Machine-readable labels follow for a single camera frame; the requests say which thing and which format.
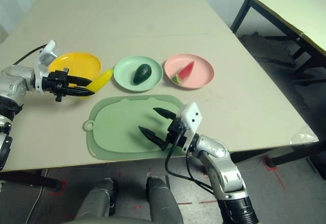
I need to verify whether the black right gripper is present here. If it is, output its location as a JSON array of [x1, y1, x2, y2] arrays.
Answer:
[[138, 107, 188, 151]]

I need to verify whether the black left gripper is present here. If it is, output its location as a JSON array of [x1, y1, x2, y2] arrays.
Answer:
[[42, 68, 95, 102]]

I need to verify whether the yellow toy banana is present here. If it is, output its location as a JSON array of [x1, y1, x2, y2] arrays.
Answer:
[[86, 69, 114, 95]]

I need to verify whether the dark green avocado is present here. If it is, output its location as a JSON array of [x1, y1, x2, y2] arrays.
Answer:
[[132, 64, 152, 86]]

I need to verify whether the red watermelon slice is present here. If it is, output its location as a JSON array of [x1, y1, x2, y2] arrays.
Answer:
[[172, 61, 196, 85]]

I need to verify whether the yellow plastic plate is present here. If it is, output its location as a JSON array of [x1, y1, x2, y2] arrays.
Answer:
[[48, 52, 102, 100]]

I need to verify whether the green cutting board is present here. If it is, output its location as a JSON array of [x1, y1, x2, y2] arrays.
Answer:
[[83, 94, 185, 160]]

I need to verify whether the green plastic plate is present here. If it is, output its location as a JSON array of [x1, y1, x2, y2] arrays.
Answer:
[[113, 55, 164, 93]]

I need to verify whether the pink plastic plate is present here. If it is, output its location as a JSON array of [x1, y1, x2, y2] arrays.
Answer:
[[164, 53, 215, 90]]

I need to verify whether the grey right robot leg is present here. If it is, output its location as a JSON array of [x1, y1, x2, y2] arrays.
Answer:
[[145, 177, 184, 224]]

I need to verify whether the grey robot leg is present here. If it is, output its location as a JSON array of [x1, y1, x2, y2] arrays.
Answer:
[[75, 178, 119, 219], [145, 177, 184, 224]]

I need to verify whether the grey left robot leg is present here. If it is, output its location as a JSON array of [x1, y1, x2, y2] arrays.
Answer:
[[75, 178, 119, 219]]

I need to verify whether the black table foot bar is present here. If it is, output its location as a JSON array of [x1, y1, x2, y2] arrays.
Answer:
[[0, 172, 63, 191], [229, 138, 326, 169]]

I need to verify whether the grey robot torso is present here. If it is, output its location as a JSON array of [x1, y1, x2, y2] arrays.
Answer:
[[61, 215, 156, 224]]

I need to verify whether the clear plastic corner protector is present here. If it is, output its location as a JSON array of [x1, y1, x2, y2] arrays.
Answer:
[[290, 126, 319, 146]]

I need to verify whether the black-legged side table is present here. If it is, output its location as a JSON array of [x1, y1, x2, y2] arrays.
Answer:
[[230, 0, 326, 87]]

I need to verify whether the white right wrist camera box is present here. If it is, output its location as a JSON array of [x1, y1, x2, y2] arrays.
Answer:
[[176, 102, 203, 151]]

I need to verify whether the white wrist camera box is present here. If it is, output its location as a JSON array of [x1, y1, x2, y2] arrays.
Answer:
[[33, 40, 61, 94], [176, 102, 203, 151]]

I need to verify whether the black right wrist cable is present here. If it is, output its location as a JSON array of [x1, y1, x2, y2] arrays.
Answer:
[[165, 133, 214, 193]]

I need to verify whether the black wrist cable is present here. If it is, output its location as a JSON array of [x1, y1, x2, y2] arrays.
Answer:
[[165, 133, 214, 193], [11, 45, 46, 66]]

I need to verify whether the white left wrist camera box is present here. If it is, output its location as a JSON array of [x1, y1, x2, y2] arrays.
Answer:
[[33, 40, 61, 94]]

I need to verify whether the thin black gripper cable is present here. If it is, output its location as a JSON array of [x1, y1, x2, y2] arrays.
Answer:
[[185, 144, 214, 189]]

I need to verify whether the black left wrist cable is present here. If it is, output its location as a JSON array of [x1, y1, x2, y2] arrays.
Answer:
[[11, 45, 46, 66]]

